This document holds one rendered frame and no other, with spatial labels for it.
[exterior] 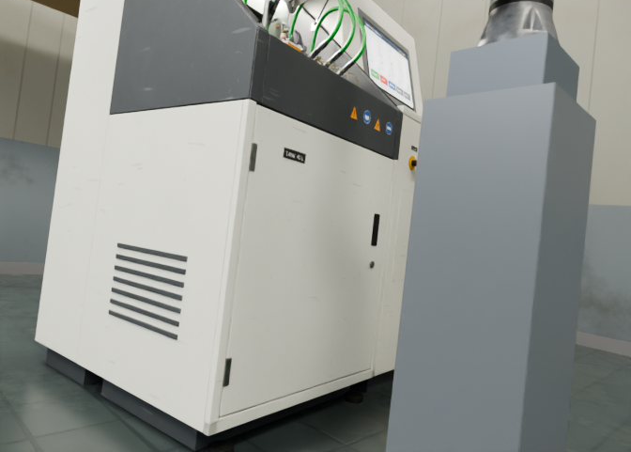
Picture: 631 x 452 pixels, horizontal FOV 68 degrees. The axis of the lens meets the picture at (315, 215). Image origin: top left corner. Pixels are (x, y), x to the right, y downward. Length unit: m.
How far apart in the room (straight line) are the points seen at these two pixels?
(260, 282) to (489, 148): 0.57
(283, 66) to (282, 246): 0.42
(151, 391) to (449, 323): 0.72
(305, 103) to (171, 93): 0.34
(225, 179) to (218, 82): 0.23
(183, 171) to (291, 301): 0.41
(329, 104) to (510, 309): 0.71
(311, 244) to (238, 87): 0.43
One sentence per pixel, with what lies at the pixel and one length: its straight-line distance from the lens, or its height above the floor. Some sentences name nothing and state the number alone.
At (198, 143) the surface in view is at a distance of 1.14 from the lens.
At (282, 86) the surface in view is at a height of 0.85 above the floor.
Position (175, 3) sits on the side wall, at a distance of 1.37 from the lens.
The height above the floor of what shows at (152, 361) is 0.17.
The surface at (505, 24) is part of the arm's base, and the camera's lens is 0.98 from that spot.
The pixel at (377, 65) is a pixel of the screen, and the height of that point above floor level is 1.24.
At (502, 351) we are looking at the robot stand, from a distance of 0.83.
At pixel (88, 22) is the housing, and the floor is 1.10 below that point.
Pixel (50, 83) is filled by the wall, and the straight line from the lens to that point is 3.86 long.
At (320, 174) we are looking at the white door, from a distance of 1.22.
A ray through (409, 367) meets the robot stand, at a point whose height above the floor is 0.29.
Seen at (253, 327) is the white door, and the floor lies 0.29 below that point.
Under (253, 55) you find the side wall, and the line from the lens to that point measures 1.07.
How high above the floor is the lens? 0.52
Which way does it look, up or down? 2 degrees up
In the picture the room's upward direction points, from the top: 7 degrees clockwise
